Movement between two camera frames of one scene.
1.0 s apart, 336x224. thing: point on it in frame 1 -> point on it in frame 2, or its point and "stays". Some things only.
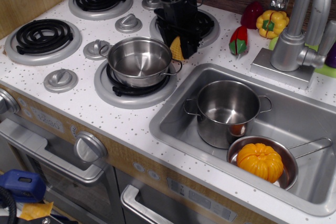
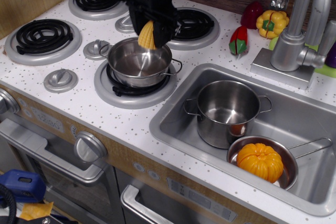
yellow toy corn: (176, 50) -> (146, 38)
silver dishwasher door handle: (143, 212) stays
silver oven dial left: (8, 104) stays
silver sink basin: (302, 121) stays
